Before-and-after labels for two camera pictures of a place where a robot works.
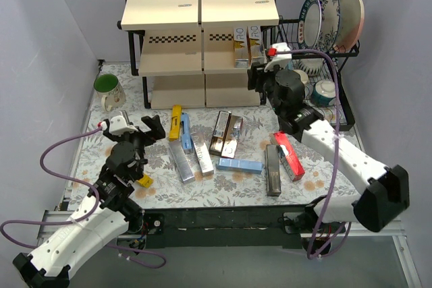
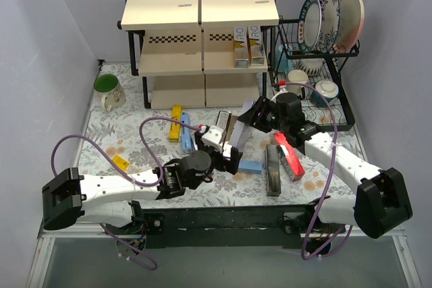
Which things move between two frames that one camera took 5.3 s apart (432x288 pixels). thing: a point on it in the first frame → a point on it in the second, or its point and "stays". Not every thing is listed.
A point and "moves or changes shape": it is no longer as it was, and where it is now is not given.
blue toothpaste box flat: (246, 166) stays
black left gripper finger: (156, 126) → (235, 159)
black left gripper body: (136, 135) → (228, 158)
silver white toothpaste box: (204, 153) moves or changes shape
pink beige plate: (352, 16) stays
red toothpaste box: (289, 155) stays
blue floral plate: (330, 20) stays
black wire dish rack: (324, 73) stays
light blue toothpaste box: (185, 129) stays
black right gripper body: (258, 77) → (260, 117)
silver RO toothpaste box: (255, 49) stays
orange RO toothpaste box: (240, 47) stays
